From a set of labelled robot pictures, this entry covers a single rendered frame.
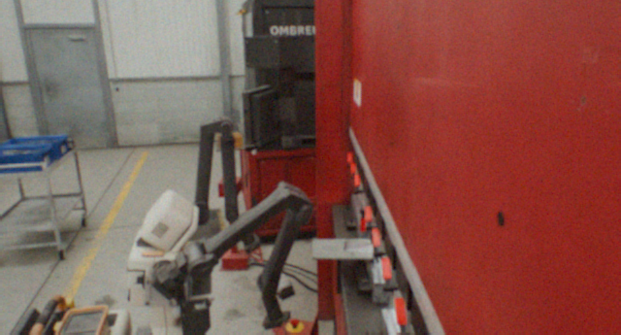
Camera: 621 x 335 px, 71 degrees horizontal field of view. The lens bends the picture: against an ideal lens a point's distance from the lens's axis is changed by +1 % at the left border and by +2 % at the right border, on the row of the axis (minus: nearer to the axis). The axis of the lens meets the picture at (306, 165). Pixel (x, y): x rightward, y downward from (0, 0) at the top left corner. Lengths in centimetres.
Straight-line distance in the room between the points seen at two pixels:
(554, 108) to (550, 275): 17
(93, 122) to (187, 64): 203
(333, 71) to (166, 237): 153
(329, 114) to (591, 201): 234
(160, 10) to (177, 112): 184
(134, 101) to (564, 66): 851
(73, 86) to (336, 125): 679
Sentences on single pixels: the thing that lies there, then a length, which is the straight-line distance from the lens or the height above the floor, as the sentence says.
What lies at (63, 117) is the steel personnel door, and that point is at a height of 63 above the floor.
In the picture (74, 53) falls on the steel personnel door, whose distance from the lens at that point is 889.
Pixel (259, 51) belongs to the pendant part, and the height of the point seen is 185.
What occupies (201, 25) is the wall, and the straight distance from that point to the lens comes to 862.
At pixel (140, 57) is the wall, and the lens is 873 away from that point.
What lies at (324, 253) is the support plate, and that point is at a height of 100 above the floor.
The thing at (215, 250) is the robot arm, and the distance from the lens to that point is 144.
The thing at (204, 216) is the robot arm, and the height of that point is 124.
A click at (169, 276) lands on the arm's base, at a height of 122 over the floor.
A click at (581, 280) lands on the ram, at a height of 171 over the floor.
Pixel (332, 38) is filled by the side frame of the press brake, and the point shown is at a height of 193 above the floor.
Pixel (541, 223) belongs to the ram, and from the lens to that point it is 52.
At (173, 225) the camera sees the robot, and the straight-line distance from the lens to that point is 155.
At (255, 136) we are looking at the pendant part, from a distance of 295.
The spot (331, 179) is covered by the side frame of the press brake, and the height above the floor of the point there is 106.
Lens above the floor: 192
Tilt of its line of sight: 16 degrees down
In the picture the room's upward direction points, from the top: 1 degrees counter-clockwise
